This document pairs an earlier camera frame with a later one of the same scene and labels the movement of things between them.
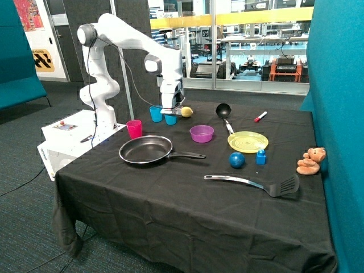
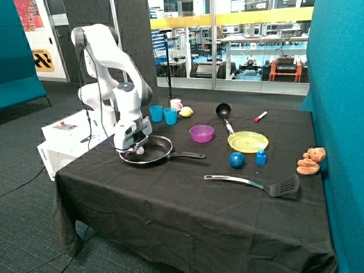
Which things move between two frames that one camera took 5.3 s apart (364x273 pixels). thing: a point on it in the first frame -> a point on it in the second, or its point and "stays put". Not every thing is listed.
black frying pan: [150, 149] stays put
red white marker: [256, 120] stays put
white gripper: [172, 95] -> [129, 134]
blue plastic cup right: [170, 119] stays put
